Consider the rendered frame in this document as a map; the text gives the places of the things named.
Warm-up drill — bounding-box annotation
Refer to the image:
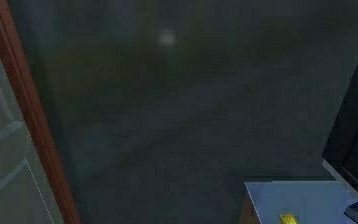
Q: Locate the yellow remote control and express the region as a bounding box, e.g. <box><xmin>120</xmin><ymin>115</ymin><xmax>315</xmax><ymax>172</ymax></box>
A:
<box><xmin>278</xmin><ymin>213</ymin><xmax>300</xmax><ymax>224</ymax></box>

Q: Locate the blue table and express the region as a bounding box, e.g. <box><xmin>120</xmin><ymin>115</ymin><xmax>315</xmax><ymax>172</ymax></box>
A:
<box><xmin>239</xmin><ymin>180</ymin><xmax>358</xmax><ymax>224</ymax></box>

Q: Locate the black television set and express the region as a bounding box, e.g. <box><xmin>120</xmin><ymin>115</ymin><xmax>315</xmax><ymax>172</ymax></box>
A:
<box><xmin>321</xmin><ymin>31</ymin><xmax>358</xmax><ymax>224</ymax></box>

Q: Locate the red-brown window frame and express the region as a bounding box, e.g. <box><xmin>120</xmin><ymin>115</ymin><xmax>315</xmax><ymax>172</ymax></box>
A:
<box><xmin>0</xmin><ymin>0</ymin><xmax>82</xmax><ymax>224</ymax></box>

